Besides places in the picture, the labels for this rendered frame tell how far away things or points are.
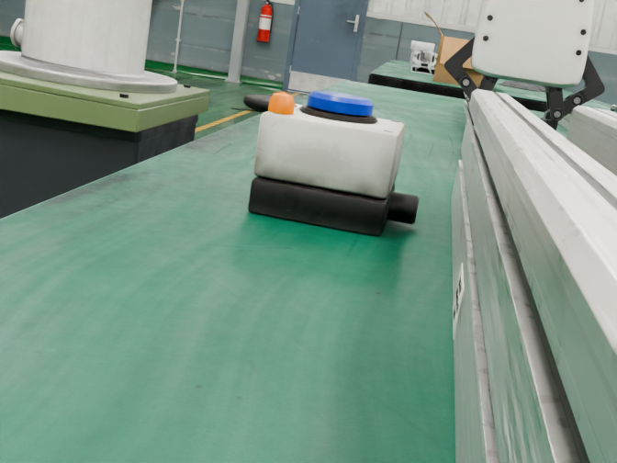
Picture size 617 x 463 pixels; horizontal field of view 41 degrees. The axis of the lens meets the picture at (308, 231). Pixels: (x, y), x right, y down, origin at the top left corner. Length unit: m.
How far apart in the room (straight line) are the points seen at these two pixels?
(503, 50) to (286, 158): 0.35
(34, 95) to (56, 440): 0.56
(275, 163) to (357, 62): 11.18
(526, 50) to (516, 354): 0.64
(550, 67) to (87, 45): 0.43
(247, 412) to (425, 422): 0.05
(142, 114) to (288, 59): 11.03
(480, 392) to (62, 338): 0.14
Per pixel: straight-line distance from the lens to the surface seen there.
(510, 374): 0.16
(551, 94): 0.80
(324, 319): 0.33
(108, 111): 0.74
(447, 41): 2.84
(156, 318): 0.31
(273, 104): 0.47
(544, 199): 0.17
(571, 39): 0.79
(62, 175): 0.80
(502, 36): 0.78
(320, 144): 0.47
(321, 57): 11.71
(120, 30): 0.83
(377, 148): 0.46
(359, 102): 0.49
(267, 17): 11.69
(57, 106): 0.76
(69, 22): 0.82
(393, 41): 11.65
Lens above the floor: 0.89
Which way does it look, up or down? 14 degrees down
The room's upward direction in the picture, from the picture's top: 9 degrees clockwise
